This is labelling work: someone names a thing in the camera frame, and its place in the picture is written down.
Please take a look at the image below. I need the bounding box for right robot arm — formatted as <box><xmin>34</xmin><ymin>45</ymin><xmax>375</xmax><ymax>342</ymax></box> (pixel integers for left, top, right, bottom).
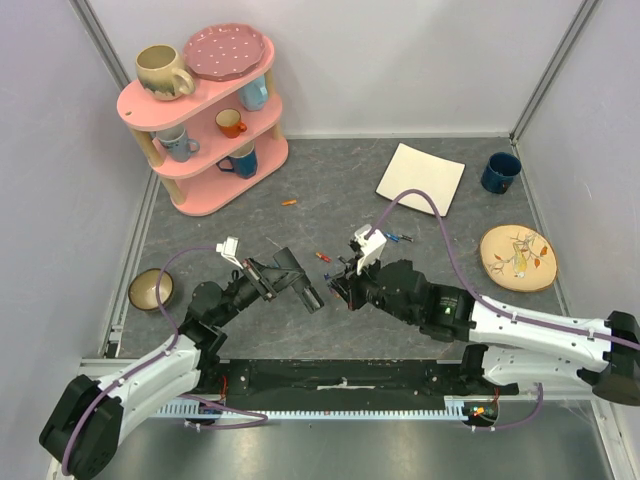
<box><xmin>328</xmin><ymin>260</ymin><xmax>639</xmax><ymax>406</ymax></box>

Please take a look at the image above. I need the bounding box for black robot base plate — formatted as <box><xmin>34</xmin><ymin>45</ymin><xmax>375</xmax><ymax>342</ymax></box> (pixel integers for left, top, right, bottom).
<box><xmin>194</xmin><ymin>359</ymin><xmax>519</xmax><ymax>411</ymax></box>

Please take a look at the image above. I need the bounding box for beige ceramic mug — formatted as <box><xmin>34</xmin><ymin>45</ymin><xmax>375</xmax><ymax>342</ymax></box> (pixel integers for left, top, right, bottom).
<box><xmin>136</xmin><ymin>44</ymin><xmax>196</xmax><ymax>101</ymax></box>

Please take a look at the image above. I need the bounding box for light blue mug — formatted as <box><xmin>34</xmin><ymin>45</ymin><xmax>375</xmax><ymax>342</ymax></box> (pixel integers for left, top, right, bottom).
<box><xmin>238</xmin><ymin>75</ymin><xmax>269</xmax><ymax>111</ymax></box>

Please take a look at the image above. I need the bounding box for grey blue mug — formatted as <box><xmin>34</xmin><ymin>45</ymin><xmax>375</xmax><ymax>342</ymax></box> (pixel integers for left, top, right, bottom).
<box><xmin>156</xmin><ymin>124</ymin><xmax>200</xmax><ymax>163</ymax></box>

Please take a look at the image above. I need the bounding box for dark teal mug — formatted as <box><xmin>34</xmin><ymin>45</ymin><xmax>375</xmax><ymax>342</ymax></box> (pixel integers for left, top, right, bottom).
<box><xmin>216</xmin><ymin>142</ymin><xmax>258</xmax><ymax>179</ymax></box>

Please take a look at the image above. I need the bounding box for brown ceramic bowl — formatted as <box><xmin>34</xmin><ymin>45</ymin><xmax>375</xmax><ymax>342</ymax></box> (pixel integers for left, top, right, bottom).
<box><xmin>128</xmin><ymin>268</ymin><xmax>175</xmax><ymax>312</ymax></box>

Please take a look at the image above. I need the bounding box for pink dotted plate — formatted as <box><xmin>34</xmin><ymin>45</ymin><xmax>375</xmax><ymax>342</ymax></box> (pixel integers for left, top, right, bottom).
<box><xmin>183</xmin><ymin>23</ymin><xmax>266</xmax><ymax>82</ymax></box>

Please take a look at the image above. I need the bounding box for pink three-tier shelf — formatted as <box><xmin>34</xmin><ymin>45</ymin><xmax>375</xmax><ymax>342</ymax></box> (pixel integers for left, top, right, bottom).
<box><xmin>117</xmin><ymin>38</ymin><xmax>289</xmax><ymax>216</ymax></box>

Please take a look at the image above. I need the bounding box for black remote control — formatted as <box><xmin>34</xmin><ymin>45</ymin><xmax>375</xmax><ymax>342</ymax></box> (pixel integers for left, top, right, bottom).
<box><xmin>273</xmin><ymin>247</ymin><xmax>324</xmax><ymax>314</ymax></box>

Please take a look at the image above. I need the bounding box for orange mug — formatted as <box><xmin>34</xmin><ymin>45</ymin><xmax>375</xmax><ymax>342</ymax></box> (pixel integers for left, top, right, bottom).
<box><xmin>215</xmin><ymin>108</ymin><xmax>247</xmax><ymax>139</ymax></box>

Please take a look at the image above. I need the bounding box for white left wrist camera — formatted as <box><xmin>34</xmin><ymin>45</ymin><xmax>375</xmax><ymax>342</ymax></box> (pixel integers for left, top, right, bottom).
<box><xmin>216</xmin><ymin>236</ymin><xmax>243</xmax><ymax>269</ymax></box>

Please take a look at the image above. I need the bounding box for orange red battery upper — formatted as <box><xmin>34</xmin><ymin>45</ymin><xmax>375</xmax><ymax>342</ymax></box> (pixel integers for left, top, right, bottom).
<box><xmin>315</xmin><ymin>252</ymin><xmax>332</xmax><ymax>263</ymax></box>

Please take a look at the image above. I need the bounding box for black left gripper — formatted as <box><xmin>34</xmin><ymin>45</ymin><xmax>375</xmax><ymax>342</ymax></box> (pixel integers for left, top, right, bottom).
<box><xmin>214</xmin><ymin>255</ymin><xmax>304</xmax><ymax>327</ymax></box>

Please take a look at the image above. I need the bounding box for white square plate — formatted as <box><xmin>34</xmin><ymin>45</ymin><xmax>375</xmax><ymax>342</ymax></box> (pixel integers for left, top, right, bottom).
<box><xmin>375</xmin><ymin>143</ymin><xmax>465</xmax><ymax>217</ymax></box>

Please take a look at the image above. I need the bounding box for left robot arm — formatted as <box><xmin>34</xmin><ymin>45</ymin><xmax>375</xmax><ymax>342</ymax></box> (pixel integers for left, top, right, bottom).
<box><xmin>39</xmin><ymin>248</ymin><xmax>323</xmax><ymax>479</ymax></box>

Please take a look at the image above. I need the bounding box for slotted cable duct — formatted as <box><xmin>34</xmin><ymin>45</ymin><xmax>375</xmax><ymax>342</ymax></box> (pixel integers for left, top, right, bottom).
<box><xmin>152</xmin><ymin>397</ymin><xmax>497</xmax><ymax>422</ymax></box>

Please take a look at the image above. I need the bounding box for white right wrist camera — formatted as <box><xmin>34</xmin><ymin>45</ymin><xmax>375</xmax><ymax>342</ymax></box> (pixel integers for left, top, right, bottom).
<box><xmin>350</xmin><ymin>224</ymin><xmax>387</xmax><ymax>275</ymax></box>

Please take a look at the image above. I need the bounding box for round wooden bird plate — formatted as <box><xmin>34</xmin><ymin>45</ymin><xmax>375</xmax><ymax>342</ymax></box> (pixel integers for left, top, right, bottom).
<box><xmin>479</xmin><ymin>224</ymin><xmax>558</xmax><ymax>293</ymax></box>

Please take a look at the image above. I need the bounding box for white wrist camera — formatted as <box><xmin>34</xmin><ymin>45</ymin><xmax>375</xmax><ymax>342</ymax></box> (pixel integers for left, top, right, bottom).
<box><xmin>216</xmin><ymin>236</ymin><xmax>243</xmax><ymax>269</ymax></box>
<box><xmin>350</xmin><ymin>224</ymin><xmax>387</xmax><ymax>275</ymax></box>

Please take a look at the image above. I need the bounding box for navy blue mug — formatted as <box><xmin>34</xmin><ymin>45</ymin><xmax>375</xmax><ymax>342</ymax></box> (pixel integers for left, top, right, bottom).
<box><xmin>481</xmin><ymin>152</ymin><xmax>522</xmax><ymax>194</ymax></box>

